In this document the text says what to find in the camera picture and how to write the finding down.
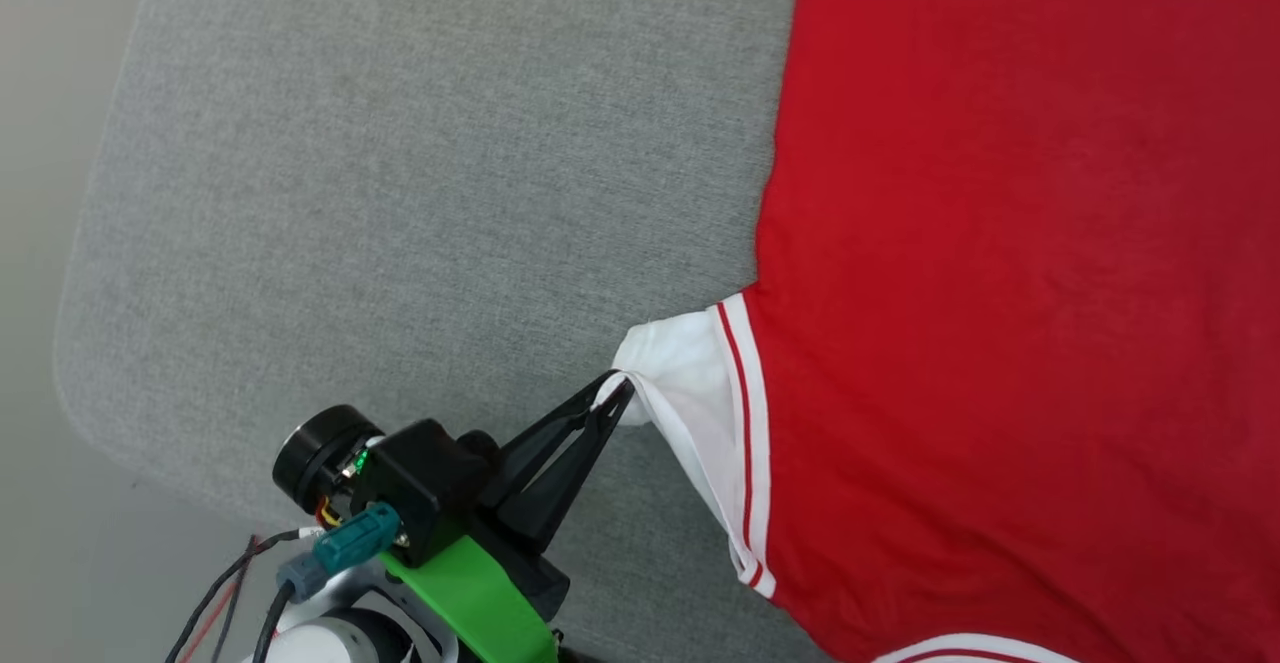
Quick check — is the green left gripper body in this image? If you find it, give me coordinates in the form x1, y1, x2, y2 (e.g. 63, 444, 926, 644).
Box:
380, 533, 572, 663

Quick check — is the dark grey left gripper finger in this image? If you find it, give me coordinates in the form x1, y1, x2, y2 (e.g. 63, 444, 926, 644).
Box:
500, 382, 634, 553
497, 372, 630, 480

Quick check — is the red and white jersey shirt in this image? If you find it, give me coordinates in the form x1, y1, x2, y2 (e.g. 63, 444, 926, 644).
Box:
610, 0, 1280, 663

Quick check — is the black cable with teal connector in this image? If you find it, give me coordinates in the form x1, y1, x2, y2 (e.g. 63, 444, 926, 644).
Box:
165, 503, 403, 663

